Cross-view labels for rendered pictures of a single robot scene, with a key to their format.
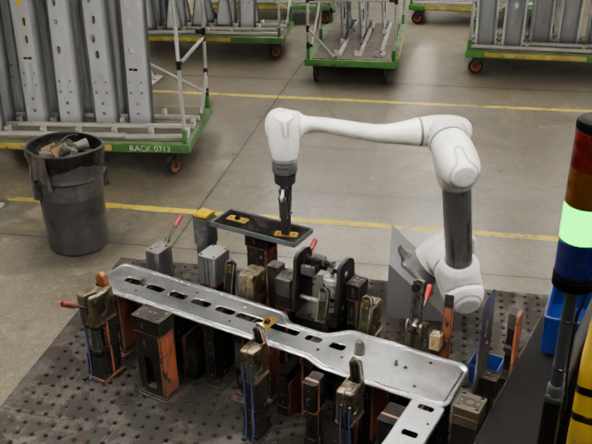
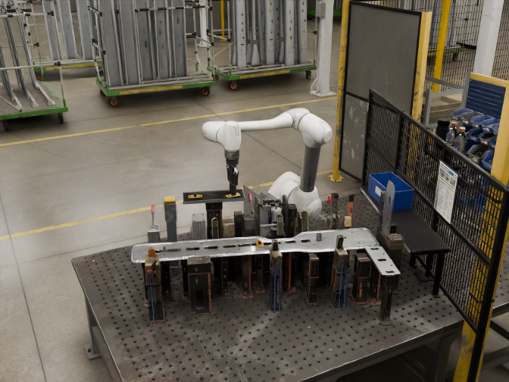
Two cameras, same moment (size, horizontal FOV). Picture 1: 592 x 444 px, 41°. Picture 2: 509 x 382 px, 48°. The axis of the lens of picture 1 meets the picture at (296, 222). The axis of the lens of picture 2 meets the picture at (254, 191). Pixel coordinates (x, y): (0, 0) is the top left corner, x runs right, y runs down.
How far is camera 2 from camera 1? 1.88 m
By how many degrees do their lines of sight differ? 35
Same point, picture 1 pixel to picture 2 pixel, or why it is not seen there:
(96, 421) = (185, 339)
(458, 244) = (313, 176)
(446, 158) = (316, 128)
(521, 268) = not seen: hidden behind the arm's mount
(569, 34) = (164, 73)
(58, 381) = (132, 333)
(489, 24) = (115, 73)
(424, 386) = (362, 241)
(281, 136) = (235, 135)
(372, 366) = (332, 242)
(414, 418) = (376, 254)
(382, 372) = not seen: hidden behind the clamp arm
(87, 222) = not seen: outside the picture
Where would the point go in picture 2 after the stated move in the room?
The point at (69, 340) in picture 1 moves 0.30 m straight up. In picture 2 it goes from (106, 311) to (100, 264)
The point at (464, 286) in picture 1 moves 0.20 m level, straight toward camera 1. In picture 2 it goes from (314, 200) to (330, 212)
